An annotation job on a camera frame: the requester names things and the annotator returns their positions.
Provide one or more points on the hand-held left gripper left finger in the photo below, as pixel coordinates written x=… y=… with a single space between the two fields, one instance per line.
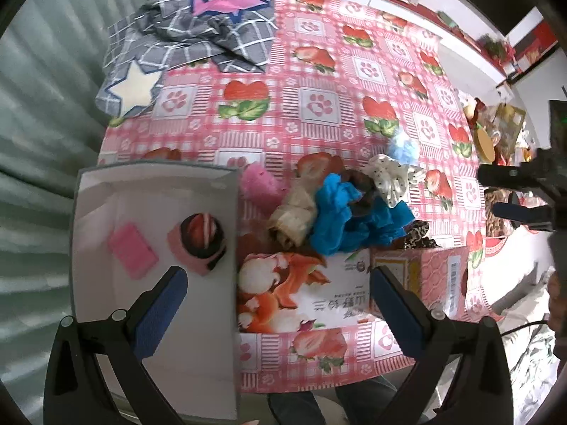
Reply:
x=161 y=314

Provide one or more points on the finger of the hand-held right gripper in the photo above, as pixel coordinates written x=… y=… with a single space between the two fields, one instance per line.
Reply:
x=527 y=217
x=505 y=175

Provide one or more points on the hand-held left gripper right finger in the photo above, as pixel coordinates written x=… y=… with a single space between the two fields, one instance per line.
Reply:
x=394 y=314

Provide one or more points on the leopard print scrunchie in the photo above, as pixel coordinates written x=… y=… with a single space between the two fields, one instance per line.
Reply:
x=416 y=237

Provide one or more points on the blue cloth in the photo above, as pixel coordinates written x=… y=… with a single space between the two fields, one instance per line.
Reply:
x=336 y=221

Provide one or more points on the white box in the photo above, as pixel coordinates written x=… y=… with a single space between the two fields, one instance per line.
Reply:
x=133 y=195

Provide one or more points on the beige knitted sock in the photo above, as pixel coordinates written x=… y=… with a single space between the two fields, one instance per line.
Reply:
x=294 y=217

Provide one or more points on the pink fuzzy cloth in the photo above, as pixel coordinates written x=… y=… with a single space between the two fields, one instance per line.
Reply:
x=261 y=186

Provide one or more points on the person's right hand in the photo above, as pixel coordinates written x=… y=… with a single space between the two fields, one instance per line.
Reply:
x=559 y=290

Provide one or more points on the pile of assorted packets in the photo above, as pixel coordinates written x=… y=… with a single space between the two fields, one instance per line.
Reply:
x=498 y=225

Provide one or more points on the jar with wooden lid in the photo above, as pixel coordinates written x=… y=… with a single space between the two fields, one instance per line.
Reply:
x=485 y=144

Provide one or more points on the gold foil packet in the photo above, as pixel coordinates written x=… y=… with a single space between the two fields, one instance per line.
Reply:
x=509 y=124

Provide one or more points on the pink sponge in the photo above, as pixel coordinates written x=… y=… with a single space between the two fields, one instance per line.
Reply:
x=133 y=250

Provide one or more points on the person's legs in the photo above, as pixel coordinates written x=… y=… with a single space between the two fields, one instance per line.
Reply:
x=354 y=403

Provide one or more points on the light blue scrunchie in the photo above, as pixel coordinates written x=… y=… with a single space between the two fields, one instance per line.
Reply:
x=403 y=146

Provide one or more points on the fruit printed carton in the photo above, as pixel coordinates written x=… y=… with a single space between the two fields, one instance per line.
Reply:
x=288 y=287

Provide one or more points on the white polka dot scrunchie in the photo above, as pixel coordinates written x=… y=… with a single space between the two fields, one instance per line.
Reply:
x=392 y=179

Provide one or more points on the low white cabinet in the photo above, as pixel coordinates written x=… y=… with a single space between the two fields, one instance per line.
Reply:
x=460 y=57

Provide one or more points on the red green plant decoration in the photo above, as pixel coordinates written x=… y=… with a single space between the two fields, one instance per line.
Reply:
x=496 y=46

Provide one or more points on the pink strawberry checked tablecloth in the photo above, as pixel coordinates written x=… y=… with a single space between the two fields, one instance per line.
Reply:
x=310 y=133

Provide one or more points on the grey checked blanket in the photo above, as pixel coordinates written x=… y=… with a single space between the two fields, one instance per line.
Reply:
x=199 y=31

